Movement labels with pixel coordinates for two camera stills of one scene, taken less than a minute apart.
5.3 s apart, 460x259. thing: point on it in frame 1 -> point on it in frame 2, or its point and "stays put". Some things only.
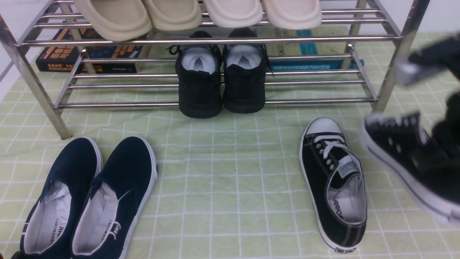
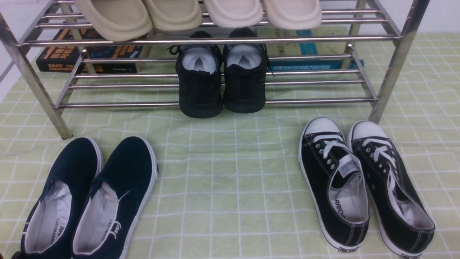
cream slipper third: x=235 y=13 stays put
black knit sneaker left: x=199 y=67 stays put
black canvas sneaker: x=428 y=159 -> x=398 y=210
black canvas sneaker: x=334 y=177 stays put
